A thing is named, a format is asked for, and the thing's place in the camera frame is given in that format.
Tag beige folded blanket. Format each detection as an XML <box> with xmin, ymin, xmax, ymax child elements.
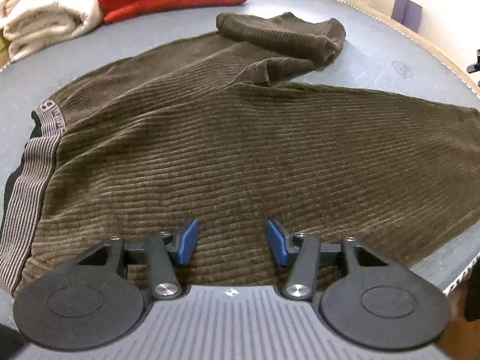
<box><xmin>1</xmin><ymin>0</ymin><xmax>103</xmax><ymax>63</ymax></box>

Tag brown corduroy pants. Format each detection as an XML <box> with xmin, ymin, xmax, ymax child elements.
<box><xmin>1</xmin><ymin>12</ymin><xmax>479</xmax><ymax>293</ymax></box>

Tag purple wall panel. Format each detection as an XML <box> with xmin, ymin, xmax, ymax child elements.
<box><xmin>391</xmin><ymin>0</ymin><xmax>422</xmax><ymax>33</ymax></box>

